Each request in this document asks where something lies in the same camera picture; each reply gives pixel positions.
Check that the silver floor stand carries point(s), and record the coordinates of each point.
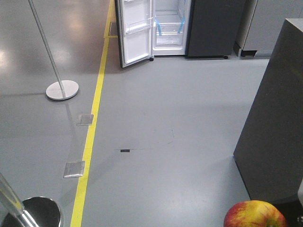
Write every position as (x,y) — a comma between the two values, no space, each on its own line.
(61,89)

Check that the metal floor plate far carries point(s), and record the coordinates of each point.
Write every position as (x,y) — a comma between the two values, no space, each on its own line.
(85,119)

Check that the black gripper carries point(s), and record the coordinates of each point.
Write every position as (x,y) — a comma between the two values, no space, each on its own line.
(292,211)

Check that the open fridge door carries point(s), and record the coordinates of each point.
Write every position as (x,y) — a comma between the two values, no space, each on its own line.
(135,20)

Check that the metal floor plate near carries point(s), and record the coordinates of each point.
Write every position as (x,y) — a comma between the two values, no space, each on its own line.
(74,169)

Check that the grey cabinet beside fridge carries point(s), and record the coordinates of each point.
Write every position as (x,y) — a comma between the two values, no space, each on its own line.
(260,25)

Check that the clear crisper drawer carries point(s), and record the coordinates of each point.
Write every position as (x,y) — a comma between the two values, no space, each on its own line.
(169,33)

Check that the grey refrigerator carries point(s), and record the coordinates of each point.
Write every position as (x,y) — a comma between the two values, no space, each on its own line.
(210,26)

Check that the red yellow apple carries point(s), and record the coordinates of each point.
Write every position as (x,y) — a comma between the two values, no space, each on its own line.
(254,214)

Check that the metal floor plate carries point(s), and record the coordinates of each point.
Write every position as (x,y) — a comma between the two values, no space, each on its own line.
(85,119)
(74,169)

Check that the grey kitchen island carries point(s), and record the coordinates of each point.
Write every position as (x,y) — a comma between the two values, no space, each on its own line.
(269,152)

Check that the middle clear door bin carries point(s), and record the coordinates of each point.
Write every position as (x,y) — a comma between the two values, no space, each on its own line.
(139,26)

